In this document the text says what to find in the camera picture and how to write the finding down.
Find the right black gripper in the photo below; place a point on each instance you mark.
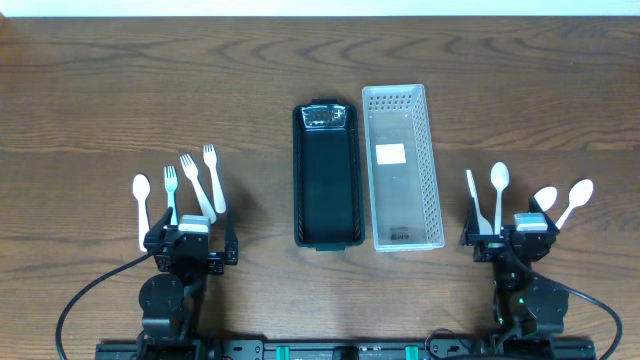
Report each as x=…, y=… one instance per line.
x=511, y=248

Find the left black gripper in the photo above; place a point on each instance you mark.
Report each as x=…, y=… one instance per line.
x=191, y=257

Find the white spoon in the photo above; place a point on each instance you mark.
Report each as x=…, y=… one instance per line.
x=546, y=197
x=579, y=194
x=500, y=179
x=477, y=207
x=141, y=190

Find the pale green plastic fork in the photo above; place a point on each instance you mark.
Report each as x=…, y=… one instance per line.
x=171, y=185

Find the white fork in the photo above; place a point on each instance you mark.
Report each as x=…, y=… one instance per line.
x=191, y=171
x=211, y=160

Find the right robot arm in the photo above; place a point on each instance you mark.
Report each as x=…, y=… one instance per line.
x=524, y=305

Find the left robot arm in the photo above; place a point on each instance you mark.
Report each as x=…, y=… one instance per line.
x=172, y=300

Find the clear plastic basket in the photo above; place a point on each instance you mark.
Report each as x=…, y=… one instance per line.
x=403, y=186

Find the black plastic basket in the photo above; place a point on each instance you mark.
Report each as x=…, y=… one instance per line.
x=327, y=177

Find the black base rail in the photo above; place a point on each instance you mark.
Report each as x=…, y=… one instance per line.
x=438, y=347

